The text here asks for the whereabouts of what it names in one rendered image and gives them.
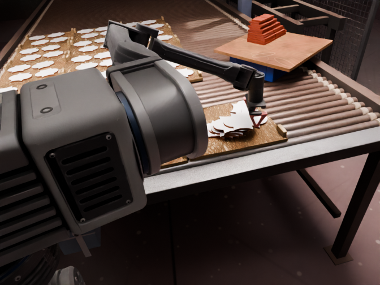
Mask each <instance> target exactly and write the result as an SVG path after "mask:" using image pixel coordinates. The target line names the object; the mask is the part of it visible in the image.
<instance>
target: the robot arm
mask: <svg viewBox="0 0 380 285"><path fill-rule="evenodd" d="M158 33H159V30H158V29H155V28H153V27H150V26H147V25H144V24H141V23H139V22H138V23H136V27H132V26H129V25H125V24H122V23H118V22H115V21H112V20H109V21H108V26H107V31H106V36H105V40H104V43H103V47H104V48H107V49H109V52H110V56H111V61H112V65H111V67H109V68H108V69H107V70H106V78H107V82H108V84H109V86H111V87H112V89H113V85H112V82H111V77H110V74H111V73H112V72H117V71H124V70H128V69H131V68H135V67H139V66H143V65H146V64H151V63H154V62H156V61H160V60H163V59H164V60H166V61H169V62H172V63H176V64H179V65H182V66H186V67H189V68H192V69H195V70H198V71H202V72H205V73H207V74H211V75H214V76H217V77H220V78H221V79H223V80H224V81H226V82H228V83H231V84H232V85H233V88H235V89H237V90H241V91H244V90H248V93H246V94H245V97H244V98H243V99H244V102H245V104H246V106H247V109H248V112H249V116H250V118H251V121H252V123H253V125H254V127H255V128H256V127H259V125H260V124H261V122H262V121H263V120H264V119H265V117H266V116H267V111H262V112H261V110H259V111H255V110H256V108H257V107H261V108H262V109H265V108H266V103H265V100H264V98H263V93H264V79H265V74H264V73H263V72H260V71H258V70H257V69H255V68H253V67H251V66H247V65H244V64H241V65H239V64H236V63H232V62H224V61H218V60H216V59H213V58H209V57H206V56H204V55H201V54H197V53H194V52H192V51H189V50H186V49H182V48H180V47H177V46H174V45H170V44H168V43H166V42H163V41H161V40H160V39H158V38H157V37H158ZM150 36H151V39H150V43H149V46H148V48H147V45H148V42H149V38H150ZM113 90H114V89H113ZM254 116H261V118H260V120H259V121H258V123H257V124H256V123H255V121H254V119H253V118H254Z"/></svg>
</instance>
